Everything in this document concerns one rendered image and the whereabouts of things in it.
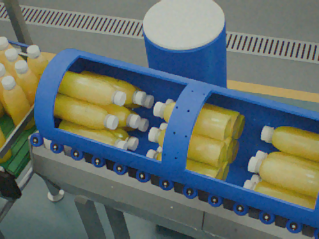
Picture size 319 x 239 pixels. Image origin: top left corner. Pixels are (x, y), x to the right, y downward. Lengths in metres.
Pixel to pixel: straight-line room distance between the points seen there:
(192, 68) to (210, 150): 0.54
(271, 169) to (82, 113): 0.55
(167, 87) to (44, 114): 0.37
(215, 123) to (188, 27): 0.58
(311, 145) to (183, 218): 0.45
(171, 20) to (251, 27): 1.57
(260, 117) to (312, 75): 1.65
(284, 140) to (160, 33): 0.66
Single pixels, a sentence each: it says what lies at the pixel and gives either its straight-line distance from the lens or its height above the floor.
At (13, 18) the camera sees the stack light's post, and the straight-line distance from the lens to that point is 2.33.
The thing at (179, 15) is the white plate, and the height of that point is 1.04.
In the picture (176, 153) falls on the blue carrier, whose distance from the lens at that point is 1.55.
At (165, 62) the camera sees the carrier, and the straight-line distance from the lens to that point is 2.05.
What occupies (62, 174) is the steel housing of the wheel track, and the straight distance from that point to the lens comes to 1.94.
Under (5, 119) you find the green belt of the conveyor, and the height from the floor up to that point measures 0.90.
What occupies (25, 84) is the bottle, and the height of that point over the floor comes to 1.05.
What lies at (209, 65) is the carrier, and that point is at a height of 0.93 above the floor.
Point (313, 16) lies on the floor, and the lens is 3.70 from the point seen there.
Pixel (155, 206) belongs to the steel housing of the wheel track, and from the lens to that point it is 1.82.
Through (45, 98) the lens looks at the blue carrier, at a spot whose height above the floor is 1.19.
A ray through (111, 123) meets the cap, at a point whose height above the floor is 1.12.
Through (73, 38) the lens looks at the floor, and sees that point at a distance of 3.71.
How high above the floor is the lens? 2.39
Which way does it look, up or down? 51 degrees down
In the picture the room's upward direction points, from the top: 11 degrees counter-clockwise
